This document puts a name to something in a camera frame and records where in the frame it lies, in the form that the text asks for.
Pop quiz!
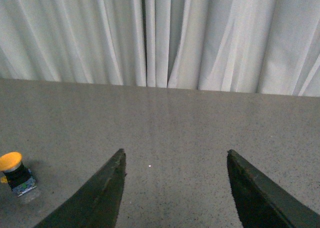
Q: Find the white pleated curtain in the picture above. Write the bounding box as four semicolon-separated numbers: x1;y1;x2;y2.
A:
0;0;320;97

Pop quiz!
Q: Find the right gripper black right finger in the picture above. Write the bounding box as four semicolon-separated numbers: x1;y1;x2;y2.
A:
227;149;320;228

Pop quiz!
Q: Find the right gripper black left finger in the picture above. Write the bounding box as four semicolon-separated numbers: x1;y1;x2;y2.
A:
35;149;126;228

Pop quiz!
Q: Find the yellow push button switch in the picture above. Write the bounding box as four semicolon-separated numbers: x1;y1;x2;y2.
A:
0;151;37;197

